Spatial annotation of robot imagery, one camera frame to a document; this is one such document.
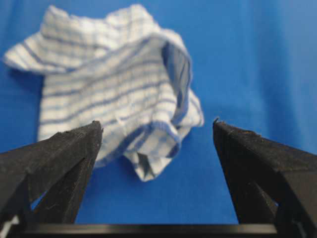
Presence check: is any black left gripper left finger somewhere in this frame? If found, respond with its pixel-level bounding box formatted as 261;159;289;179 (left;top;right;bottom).
0;121;103;224

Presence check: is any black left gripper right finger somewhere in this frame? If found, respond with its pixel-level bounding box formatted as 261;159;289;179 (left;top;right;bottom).
212;120;317;238

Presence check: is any white blue-striped towel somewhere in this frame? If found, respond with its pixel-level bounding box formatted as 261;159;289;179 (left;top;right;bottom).
3;4;204;181

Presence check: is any blue table cloth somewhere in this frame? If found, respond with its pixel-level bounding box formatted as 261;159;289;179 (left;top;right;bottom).
0;0;317;224

